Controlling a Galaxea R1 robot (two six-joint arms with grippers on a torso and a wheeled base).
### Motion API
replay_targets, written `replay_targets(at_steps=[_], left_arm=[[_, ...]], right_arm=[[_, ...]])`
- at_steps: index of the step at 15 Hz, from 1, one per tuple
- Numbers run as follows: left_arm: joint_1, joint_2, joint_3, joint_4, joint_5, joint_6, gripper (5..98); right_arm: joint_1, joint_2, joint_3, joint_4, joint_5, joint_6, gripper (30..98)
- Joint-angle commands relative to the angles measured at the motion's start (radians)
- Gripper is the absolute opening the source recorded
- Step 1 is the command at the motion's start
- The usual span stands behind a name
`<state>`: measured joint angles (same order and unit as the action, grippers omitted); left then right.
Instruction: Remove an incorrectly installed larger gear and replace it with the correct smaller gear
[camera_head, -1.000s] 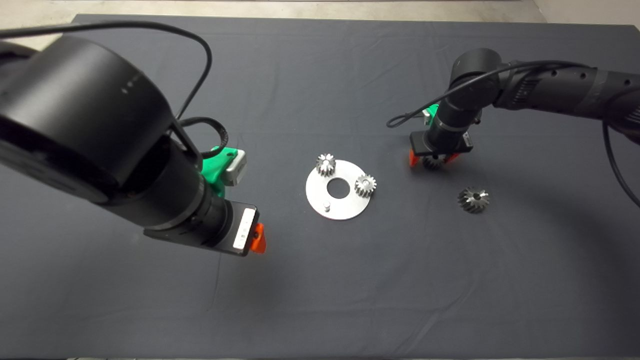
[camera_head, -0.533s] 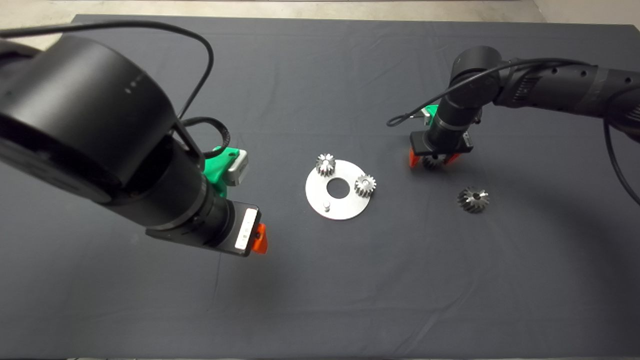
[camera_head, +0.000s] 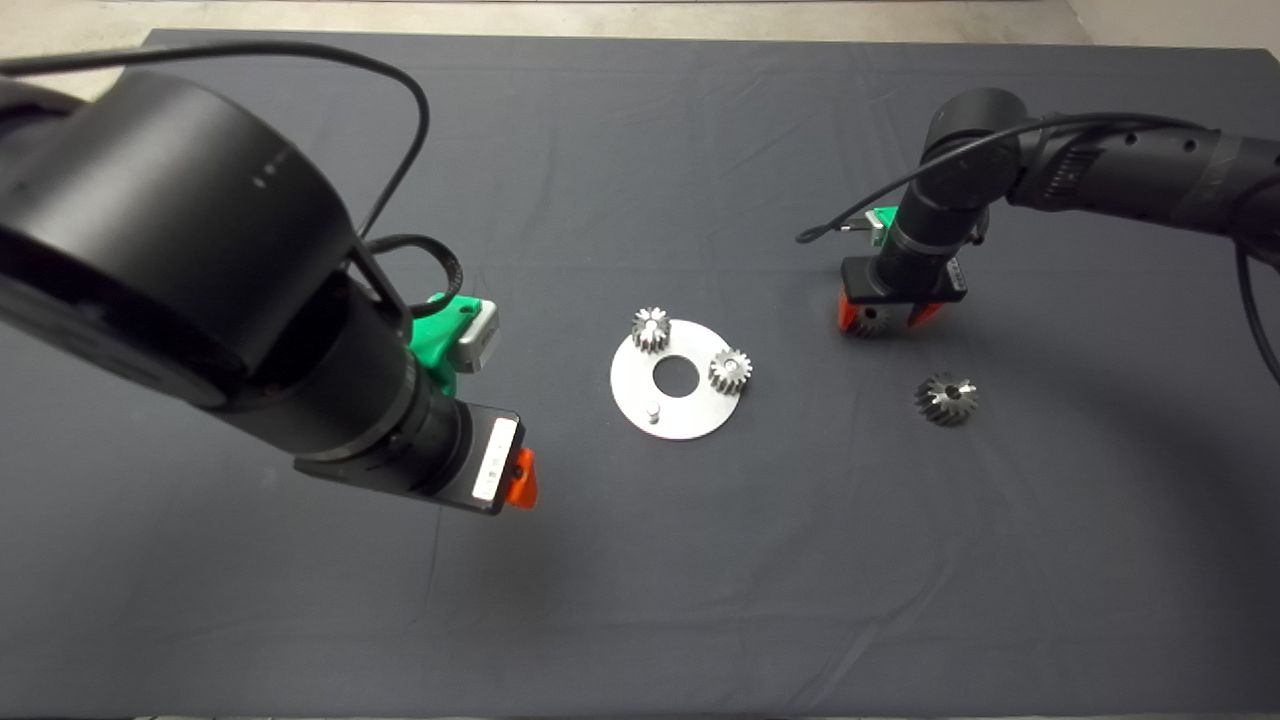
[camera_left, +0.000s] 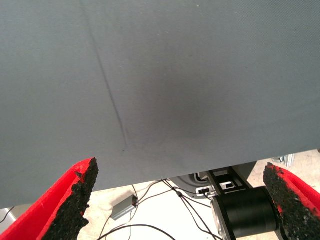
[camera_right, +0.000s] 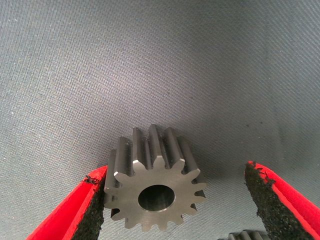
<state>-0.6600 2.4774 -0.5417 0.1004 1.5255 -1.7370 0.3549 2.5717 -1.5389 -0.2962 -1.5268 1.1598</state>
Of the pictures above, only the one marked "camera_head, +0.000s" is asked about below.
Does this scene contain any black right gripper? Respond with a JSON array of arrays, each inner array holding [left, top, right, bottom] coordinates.
[[836, 255, 969, 334]]

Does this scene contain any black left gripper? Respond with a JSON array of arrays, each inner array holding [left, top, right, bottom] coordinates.
[[293, 403, 539, 517]]

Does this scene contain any large dark steel gear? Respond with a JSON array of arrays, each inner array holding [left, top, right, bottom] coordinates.
[[914, 372, 980, 427]]

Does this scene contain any dark grey table cloth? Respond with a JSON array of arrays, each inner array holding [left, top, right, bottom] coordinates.
[[0, 27, 1280, 717]]

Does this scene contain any round metal plate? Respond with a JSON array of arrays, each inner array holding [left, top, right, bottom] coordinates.
[[610, 318, 747, 441]]

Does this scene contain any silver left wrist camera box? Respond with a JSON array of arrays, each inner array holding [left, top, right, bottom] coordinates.
[[455, 300, 501, 375]]

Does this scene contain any green left camera mount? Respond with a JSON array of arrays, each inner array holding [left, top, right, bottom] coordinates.
[[410, 292, 483, 396]]

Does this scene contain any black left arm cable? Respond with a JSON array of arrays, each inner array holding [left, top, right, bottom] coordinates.
[[0, 40, 466, 319]]

